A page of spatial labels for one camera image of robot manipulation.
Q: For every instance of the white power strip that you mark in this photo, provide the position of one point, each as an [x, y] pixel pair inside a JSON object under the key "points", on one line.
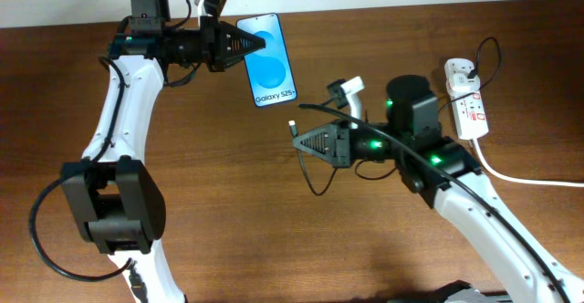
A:
{"points": [[468, 109]]}

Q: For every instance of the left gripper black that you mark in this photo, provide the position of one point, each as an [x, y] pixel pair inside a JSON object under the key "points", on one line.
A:
{"points": [[215, 31]]}

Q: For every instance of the blue Galaxy smartphone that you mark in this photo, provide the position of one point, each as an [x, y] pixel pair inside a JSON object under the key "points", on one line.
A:
{"points": [[268, 69]]}

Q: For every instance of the white USB charger plug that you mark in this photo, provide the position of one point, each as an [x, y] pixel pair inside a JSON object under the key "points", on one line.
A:
{"points": [[459, 84]]}

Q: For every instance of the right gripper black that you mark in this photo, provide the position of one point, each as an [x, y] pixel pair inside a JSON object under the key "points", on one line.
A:
{"points": [[345, 142]]}

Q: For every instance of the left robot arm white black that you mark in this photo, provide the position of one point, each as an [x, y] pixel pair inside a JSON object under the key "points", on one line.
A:
{"points": [[115, 202]]}

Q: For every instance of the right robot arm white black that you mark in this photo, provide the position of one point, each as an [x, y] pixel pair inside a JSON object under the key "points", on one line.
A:
{"points": [[446, 176]]}

